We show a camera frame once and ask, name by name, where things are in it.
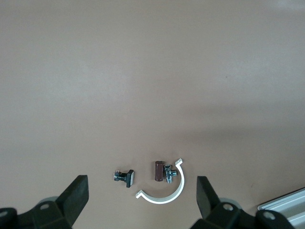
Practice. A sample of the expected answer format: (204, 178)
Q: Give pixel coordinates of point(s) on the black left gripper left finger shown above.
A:
(71, 198)

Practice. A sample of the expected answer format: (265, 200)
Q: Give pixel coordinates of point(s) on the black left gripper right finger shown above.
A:
(209, 200)

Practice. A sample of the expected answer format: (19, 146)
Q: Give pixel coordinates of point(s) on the aluminium arm base mount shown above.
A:
(290, 205)

